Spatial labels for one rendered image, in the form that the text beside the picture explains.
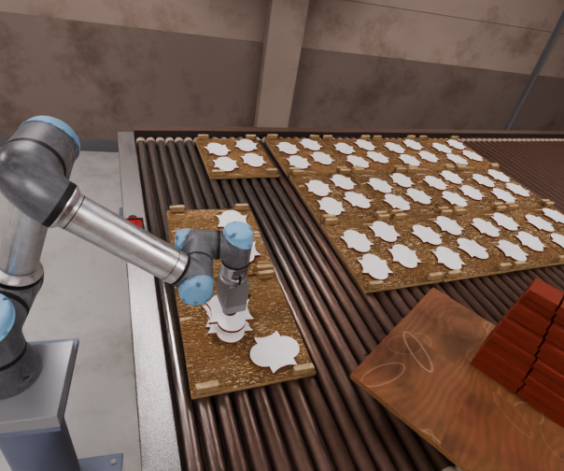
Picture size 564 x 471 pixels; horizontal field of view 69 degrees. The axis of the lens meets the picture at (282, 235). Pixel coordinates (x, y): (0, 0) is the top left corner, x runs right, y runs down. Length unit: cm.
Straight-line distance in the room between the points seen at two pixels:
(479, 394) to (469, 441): 15
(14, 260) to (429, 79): 409
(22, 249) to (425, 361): 105
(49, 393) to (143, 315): 32
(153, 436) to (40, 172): 65
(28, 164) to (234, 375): 71
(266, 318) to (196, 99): 293
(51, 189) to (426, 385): 97
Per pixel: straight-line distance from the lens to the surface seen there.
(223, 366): 119
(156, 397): 117
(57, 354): 129
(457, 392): 121
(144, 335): 129
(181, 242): 102
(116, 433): 218
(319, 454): 113
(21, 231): 106
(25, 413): 121
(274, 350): 123
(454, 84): 477
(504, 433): 121
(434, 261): 178
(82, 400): 229
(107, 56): 391
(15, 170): 85
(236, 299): 114
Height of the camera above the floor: 192
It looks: 37 degrees down
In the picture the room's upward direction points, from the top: 11 degrees clockwise
